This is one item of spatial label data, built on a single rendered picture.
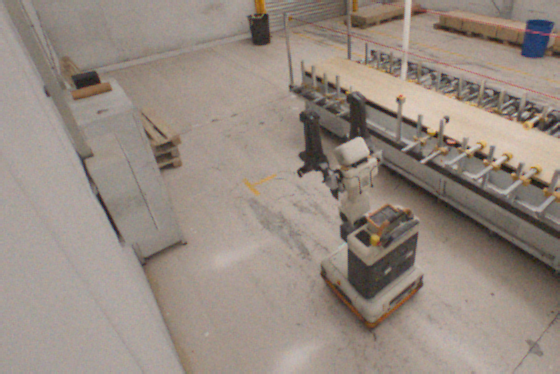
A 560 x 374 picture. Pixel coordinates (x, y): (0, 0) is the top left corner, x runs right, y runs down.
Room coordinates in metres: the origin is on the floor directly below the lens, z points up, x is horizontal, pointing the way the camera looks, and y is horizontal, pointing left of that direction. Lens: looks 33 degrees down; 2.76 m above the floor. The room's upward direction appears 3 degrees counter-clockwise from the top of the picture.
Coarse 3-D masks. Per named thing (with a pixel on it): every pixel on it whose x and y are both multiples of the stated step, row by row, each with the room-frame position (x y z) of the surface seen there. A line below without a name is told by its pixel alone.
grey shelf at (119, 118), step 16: (112, 80) 3.19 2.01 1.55; (96, 96) 2.83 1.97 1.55; (112, 96) 2.81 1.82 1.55; (80, 112) 2.53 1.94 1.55; (112, 112) 2.50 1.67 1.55; (128, 112) 2.52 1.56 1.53; (80, 128) 2.32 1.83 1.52; (96, 128) 2.37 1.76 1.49; (112, 128) 2.43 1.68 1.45; (128, 128) 2.50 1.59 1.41; (128, 144) 2.47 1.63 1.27; (144, 160) 2.51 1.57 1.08; (144, 176) 2.48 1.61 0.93; (160, 176) 2.55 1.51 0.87; (160, 192) 2.52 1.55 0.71; (160, 208) 2.49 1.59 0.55; (160, 224) 2.46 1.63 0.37; (176, 224) 2.54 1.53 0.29; (144, 240) 2.36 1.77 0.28; (160, 240) 2.43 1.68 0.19; (176, 240) 2.51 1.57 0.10; (144, 256) 2.33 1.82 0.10
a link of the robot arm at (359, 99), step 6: (354, 96) 2.41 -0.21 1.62; (360, 96) 2.41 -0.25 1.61; (360, 102) 2.37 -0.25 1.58; (360, 108) 2.37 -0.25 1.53; (360, 114) 2.37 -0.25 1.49; (360, 120) 2.37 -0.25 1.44; (360, 126) 2.37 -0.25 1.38; (366, 126) 2.36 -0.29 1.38; (360, 132) 2.37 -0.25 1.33; (366, 132) 2.36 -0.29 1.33; (366, 138) 2.34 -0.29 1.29
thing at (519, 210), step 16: (304, 96) 4.55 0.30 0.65; (336, 112) 3.98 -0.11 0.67; (368, 128) 3.51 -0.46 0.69; (400, 144) 3.13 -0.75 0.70; (416, 160) 2.93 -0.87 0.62; (448, 176) 2.63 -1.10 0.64; (464, 176) 2.54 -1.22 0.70; (480, 192) 2.36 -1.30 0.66; (496, 192) 2.30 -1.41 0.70; (512, 208) 2.12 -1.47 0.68; (528, 208) 2.09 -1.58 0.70; (544, 224) 1.92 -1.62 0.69
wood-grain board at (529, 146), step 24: (336, 72) 4.73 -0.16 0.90; (360, 72) 4.69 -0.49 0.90; (384, 96) 3.88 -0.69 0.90; (408, 96) 3.85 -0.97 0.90; (432, 96) 3.82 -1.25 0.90; (432, 120) 3.25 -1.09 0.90; (456, 120) 3.22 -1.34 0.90; (480, 120) 3.20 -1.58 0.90; (504, 120) 3.17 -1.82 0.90; (504, 144) 2.73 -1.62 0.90; (528, 144) 2.71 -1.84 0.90; (552, 144) 2.69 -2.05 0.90; (528, 168) 2.35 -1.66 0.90; (552, 168) 2.33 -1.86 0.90
